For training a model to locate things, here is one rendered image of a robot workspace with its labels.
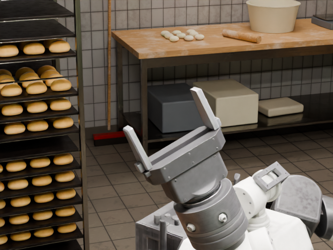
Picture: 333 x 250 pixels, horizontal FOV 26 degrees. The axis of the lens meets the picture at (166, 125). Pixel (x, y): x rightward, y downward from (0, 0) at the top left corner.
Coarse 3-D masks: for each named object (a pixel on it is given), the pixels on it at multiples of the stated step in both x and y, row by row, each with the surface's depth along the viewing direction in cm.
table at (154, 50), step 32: (128, 32) 567; (160, 32) 567; (256, 32) 567; (288, 32) 567; (320, 32) 567; (160, 64) 512; (288, 96) 635; (320, 96) 635; (224, 128) 553; (256, 128) 554
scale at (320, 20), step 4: (316, 16) 596; (320, 16) 593; (324, 16) 593; (328, 16) 593; (332, 16) 593; (312, 20) 601; (316, 20) 594; (320, 20) 588; (324, 20) 585; (328, 20) 580; (332, 20) 585; (316, 24) 595; (320, 24) 589; (324, 24) 583; (328, 24) 577; (332, 24) 574; (328, 28) 578; (332, 28) 575
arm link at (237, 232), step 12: (240, 216) 100; (228, 228) 98; (240, 228) 99; (264, 228) 103; (192, 240) 100; (204, 240) 99; (216, 240) 98; (228, 240) 99; (240, 240) 101; (252, 240) 102; (264, 240) 102
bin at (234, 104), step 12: (204, 84) 583; (216, 84) 583; (228, 84) 583; (240, 84) 583; (216, 96) 551; (228, 96) 551; (240, 96) 553; (252, 96) 556; (216, 108) 549; (228, 108) 552; (240, 108) 556; (252, 108) 559; (228, 120) 555; (240, 120) 559; (252, 120) 562
